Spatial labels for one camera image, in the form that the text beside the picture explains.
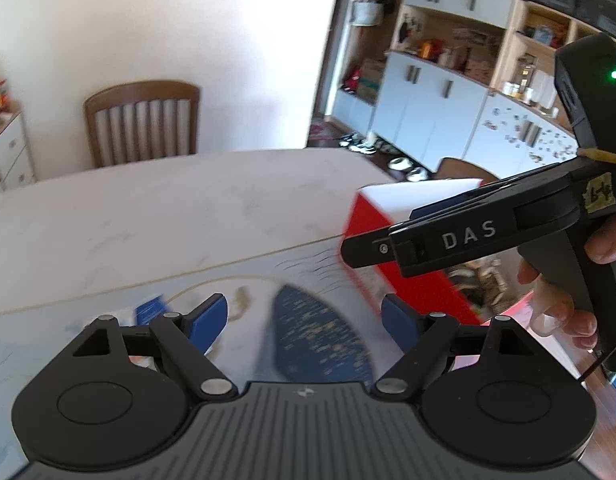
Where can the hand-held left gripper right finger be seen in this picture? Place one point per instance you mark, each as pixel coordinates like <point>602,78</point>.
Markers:
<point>400,317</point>

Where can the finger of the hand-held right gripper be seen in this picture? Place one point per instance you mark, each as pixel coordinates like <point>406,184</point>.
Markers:
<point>487,195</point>

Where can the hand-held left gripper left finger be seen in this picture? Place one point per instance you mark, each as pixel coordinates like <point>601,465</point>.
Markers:
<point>210,317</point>

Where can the red and white cardboard box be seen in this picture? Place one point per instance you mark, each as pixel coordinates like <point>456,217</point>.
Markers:
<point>368,220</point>

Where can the white marble desktop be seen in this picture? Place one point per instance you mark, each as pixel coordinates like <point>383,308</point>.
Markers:
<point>138,210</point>

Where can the person's right hand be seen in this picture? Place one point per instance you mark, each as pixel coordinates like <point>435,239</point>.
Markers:
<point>557,310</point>

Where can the small blue card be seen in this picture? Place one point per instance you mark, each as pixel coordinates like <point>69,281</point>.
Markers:
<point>149,311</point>

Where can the grey slippers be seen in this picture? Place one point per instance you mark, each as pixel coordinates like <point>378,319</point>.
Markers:
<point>407,167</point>

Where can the blue speckled sheet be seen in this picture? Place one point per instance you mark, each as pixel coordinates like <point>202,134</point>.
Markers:
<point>313,330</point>

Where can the small printed cardboard box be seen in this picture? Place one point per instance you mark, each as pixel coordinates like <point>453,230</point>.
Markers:
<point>478,69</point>

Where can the black and white sneakers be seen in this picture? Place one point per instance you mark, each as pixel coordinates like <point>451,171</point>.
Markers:
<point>360,144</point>

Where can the orange bottle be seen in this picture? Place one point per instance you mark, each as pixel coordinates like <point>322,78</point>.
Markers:
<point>426,49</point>

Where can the brown cardboard box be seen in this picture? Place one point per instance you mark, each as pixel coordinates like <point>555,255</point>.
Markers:
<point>371,80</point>

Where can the red patterned rug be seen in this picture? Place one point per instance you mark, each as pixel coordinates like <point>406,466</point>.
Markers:
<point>324,132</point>

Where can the red bag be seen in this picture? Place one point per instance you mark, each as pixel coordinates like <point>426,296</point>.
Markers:
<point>353,81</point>

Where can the white hanging bag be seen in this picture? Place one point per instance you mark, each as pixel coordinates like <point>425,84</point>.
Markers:
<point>365,12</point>

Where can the white sideboard with wooden top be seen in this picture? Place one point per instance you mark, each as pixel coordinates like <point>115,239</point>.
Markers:
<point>10,155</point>

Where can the white wall cabinet unit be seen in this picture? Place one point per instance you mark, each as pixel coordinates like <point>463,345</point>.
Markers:
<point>427,105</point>

